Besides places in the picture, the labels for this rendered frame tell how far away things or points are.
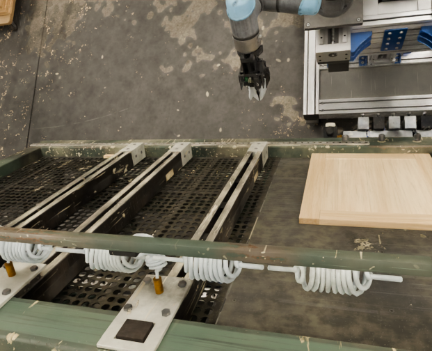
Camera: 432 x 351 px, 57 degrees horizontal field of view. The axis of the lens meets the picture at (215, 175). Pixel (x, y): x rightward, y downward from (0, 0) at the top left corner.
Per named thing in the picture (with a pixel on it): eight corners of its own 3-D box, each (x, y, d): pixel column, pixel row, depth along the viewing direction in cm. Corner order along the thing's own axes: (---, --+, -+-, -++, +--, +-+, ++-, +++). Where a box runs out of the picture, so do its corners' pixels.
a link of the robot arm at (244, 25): (259, -15, 103) (248, 3, 99) (264, 24, 111) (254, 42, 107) (231, -14, 106) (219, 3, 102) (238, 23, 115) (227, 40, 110)
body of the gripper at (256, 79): (240, 91, 121) (232, 58, 112) (244, 73, 126) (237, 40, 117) (265, 90, 119) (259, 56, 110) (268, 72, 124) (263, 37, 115)
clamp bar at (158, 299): (273, 157, 170) (270, 101, 161) (162, 402, 65) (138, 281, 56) (250, 157, 173) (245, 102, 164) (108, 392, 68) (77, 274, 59)
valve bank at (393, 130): (433, 121, 183) (447, 103, 161) (434, 152, 181) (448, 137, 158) (321, 123, 198) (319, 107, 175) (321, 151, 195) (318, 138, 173)
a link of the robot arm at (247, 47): (234, 26, 114) (263, 24, 112) (237, 40, 118) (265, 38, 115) (230, 42, 110) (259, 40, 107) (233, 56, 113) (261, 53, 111)
